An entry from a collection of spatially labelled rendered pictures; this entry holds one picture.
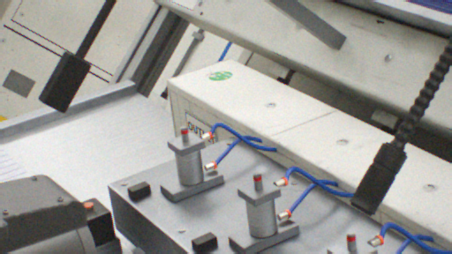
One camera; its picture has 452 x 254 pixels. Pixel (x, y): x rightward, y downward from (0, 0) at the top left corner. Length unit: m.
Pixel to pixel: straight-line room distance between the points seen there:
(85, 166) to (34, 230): 0.53
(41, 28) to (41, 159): 0.93
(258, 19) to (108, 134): 0.22
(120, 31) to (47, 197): 1.54
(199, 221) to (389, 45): 0.24
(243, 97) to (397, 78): 0.17
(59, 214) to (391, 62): 0.43
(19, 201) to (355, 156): 0.37
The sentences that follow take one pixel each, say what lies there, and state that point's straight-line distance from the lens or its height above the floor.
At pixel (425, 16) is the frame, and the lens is 0.79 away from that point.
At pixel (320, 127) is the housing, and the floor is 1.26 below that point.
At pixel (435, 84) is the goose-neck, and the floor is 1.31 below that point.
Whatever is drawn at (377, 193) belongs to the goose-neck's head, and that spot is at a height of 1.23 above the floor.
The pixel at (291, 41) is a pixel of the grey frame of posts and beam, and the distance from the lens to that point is 0.94.
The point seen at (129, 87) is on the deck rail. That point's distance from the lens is 1.17.
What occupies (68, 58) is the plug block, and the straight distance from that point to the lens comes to 0.75.
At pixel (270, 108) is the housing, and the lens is 0.89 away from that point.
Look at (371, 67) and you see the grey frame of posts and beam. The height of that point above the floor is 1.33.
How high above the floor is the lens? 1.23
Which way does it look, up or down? 1 degrees down
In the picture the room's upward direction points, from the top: 30 degrees clockwise
